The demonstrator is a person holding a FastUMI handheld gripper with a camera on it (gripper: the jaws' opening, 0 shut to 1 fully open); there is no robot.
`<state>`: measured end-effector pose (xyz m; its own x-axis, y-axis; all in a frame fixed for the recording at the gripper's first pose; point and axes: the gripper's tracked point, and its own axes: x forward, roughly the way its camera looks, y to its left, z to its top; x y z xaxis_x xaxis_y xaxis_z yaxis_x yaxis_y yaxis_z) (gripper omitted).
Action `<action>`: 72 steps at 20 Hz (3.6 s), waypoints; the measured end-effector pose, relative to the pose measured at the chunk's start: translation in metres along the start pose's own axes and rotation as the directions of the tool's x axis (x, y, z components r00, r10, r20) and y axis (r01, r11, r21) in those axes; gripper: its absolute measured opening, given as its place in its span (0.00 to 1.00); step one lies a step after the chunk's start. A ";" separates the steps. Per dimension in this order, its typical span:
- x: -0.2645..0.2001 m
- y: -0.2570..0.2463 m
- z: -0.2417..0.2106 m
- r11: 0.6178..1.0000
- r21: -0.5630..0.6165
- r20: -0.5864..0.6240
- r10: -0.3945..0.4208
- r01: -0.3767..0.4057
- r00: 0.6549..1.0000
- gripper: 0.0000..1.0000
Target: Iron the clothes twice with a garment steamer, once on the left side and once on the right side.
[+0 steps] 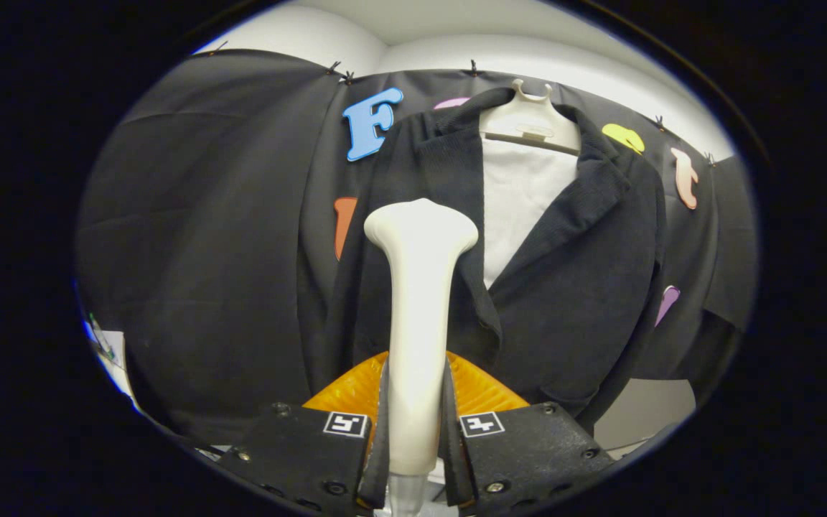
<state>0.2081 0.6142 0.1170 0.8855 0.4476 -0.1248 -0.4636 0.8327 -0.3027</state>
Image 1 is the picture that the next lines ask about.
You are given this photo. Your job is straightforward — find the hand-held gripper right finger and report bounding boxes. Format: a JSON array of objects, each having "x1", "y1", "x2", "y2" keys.
[{"x1": 444, "y1": 352, "x2": 615, "y2": 514}]

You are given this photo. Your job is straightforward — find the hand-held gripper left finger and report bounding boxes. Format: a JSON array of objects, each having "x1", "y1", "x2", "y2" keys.
[{"x1": 212, "y1": 352, "x2": 391, "y2": 517}]

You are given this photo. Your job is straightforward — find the white garment steamer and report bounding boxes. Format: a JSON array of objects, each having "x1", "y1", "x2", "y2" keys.
[{"x1": 363, "y1": 198, "x2": 480, "y2": 517}]

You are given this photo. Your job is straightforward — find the black suit jacket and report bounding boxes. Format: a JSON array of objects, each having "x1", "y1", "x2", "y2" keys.
[{"x1": 297, "y1": 88, "x2": 667, "y2": 432}]

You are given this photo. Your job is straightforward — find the white shirt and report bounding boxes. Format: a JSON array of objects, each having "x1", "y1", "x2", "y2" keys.
[{"x1": 482, "y1": 136, "x2": 579, "y2": 289}]

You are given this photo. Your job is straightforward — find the white clothes hanger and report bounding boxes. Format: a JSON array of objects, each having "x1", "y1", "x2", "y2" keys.
[{"x1": 478, "y1": 79, "x2": 581, "y2": 155}]

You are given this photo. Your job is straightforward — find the grey cabinet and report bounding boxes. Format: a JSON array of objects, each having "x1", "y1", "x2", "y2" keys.
[{"x1": 593, "y1": 378, "x2": 698, "y2": 453}]

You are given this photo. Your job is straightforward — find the white power strip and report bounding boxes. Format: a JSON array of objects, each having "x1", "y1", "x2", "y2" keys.
[{"x1": 85, "y1": 312, "x2": 129, "y2": 394}]

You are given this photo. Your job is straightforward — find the black backdrop cloth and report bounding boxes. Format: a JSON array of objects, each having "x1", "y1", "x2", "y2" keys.
[{"x1": 75, "y1": 49, "x2": 759, "y2": 446}]

